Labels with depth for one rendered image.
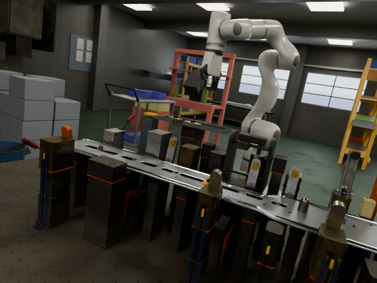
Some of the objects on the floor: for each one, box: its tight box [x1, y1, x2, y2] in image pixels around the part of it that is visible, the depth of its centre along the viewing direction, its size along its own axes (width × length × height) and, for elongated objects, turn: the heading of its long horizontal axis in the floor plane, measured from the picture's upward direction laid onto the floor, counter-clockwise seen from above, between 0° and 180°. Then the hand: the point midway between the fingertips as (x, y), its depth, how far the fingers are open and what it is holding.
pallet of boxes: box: [0, 70, 81, 159], centre depth 374 cm, size 116×74×110 cm, turn 20°
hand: (208, 87), depth 123 cm, fingers open, 8 cm apart
